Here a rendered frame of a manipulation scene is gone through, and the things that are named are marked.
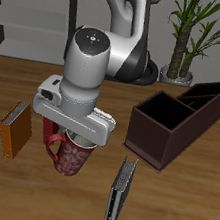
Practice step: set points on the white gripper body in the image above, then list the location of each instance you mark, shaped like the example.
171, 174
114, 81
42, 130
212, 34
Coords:
97, 128

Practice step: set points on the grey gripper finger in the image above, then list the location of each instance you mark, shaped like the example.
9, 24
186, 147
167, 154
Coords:
63, 131
72, 136

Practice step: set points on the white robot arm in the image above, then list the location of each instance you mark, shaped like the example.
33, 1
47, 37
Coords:
85, 67

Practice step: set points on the red patterned mug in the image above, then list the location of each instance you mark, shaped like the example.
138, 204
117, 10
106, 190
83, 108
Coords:
71, 159

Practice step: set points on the dark brown desk caddy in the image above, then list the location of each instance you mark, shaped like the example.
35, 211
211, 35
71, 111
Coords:
164, 138

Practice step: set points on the orange book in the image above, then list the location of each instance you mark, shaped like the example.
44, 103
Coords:
17, 133

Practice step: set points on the black book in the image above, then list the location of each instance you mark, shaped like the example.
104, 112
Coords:
120, 191

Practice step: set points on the green pot plant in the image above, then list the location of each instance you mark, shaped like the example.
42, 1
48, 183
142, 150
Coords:
180, 49

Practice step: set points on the white shelf unit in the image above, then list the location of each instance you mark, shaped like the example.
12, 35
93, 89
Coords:
32, 18

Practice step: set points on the black upright post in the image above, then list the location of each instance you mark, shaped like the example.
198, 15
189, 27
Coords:
72, 11

